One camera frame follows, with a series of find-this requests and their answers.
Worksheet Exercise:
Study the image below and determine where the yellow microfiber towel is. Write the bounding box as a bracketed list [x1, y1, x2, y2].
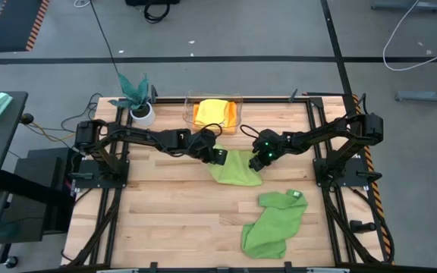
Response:
[194, 99, 231, 128]

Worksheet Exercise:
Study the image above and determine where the lime green microfiber towel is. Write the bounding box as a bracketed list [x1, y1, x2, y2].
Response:
[206, 143, 264, 187]

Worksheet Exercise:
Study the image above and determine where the clear plastic bin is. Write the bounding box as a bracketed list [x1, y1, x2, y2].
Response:
[182, 89, 244, 136]

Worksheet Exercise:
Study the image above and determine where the orange microfiber towel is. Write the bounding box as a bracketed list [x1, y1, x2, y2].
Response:
[191, 100, 238, 135]

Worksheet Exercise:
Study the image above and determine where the dark green microfiber towel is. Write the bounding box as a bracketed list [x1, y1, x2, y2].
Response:
[241, 189, 309, 260]

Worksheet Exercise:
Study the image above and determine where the artificial plant in white pot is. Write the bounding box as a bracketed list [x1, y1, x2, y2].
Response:
[108, 72, 157, 128]

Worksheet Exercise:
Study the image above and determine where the orange-black hazard strip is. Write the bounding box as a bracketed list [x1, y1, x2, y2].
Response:
[351, 94, 396, 266]

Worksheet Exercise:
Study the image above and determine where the black equipment cabinet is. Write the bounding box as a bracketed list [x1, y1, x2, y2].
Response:
[0, 146, 85, 244]

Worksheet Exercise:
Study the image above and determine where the grey stand base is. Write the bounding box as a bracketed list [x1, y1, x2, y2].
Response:
[371, 0, 437, 12]

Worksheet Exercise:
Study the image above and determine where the black hazard-striped floor mat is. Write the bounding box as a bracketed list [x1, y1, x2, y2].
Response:
[0, 0, 52, 53]

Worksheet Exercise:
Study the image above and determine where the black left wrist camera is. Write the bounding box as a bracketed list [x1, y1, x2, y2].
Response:
[208, 149, 228, 167]

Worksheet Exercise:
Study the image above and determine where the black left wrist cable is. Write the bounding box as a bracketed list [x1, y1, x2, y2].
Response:
[198, 122, 224, 138]

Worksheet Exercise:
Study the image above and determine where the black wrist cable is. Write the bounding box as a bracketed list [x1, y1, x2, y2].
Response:
[239, 124, 260, 140]
[198, 122, 224, 138]

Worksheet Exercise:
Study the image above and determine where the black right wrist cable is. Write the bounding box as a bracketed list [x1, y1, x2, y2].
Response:
[239, 124, 260, 140]

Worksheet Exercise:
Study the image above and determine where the black coiled floor cable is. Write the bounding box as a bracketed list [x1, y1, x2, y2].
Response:
[143, 0, 171, 25]

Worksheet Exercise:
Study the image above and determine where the thin black hanging cable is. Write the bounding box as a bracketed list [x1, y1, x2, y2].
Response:
[89, 0, 120, 74]

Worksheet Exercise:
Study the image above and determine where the white floor cable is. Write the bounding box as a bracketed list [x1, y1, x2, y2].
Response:
[382, 0, 437, 72]

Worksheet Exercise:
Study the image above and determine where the yellow floor cable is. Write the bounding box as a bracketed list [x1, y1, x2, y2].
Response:
[32, 120, 77, 143]

